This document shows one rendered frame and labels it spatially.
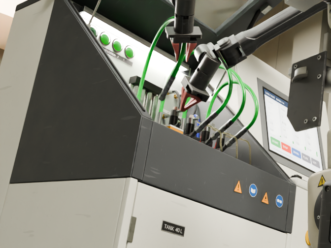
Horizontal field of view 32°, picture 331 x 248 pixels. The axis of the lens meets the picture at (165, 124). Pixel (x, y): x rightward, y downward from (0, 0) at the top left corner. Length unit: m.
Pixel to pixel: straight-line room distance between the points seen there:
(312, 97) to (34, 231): 0.89
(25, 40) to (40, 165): 0.56
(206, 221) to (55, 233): 0.41
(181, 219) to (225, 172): 0.22
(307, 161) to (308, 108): 1.34
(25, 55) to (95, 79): 0.48
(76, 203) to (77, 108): 0.30
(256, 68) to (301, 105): 1.23
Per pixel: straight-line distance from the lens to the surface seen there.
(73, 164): 1.63
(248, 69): 2.39
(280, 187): 1.90
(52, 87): 1.87
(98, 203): 1.50
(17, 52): 2.17
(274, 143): 2.35
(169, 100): 2.31
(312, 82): 1.22
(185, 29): 1.72
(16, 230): 1.79
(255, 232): 1.79
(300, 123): 1.21
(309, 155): 2.57
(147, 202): 1.46
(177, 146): 1.54
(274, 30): 1.83
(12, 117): 2.02
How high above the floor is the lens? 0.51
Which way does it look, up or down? 17 degrees up
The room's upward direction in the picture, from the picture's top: 10 degrees clockwise
